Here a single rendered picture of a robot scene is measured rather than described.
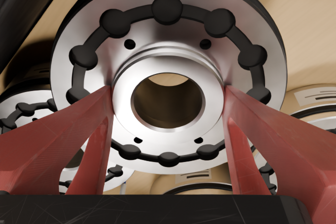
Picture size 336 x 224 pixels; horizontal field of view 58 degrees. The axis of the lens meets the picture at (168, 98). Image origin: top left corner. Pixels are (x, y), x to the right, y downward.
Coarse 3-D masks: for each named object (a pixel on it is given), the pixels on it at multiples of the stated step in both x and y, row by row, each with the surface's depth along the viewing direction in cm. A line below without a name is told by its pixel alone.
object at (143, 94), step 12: (144, 84) 15; (156, 84) 16; (180, 84) 16; (192, 84) 15; (144, 96) 15; (156, 96) 15; (168, 96) 16; (180, 96) 15; (192, 96) 15; (144, 108) 14; (156, 108) 15; (168, 108) 15; (180, 108) 15; (192, 108) 14; (168, 120) 14
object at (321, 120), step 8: (320, 112) 18; (328, 112) 18; (304, 120) 18; (312, 120) 18; (320, 120) 18; (328, 120) 18; (328, 128) 18; (256, 152) 20; (256, 160) 20; (264, 160) 20; (264, 168) 21; (264, 176) 22; (272, 176) 21; (272, 184) 22; (272, 192) 23
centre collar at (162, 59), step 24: (168, 48) 12; (120, 72) 12; (144, 72) 12; (168, 72) 12; (192, 72) 12; (216, 72) 12; (120, 96) 12; (216, 96) 12; (120, 120) 13; (144, 120) 13; (192, 120) 13; (216, 120) 13
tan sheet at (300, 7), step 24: (72, 0) 17; (264, 0) 17; (288, 0) 17; (312, 0) 17; (48, 24) 18; (288, 24) 18; (312, 24) 18; (24, 48) 19; (48, 48) 19; (288, 48) 19; (312, 48) 19; (288, 72) 20; (312, 72) 20; (144, 192) 28
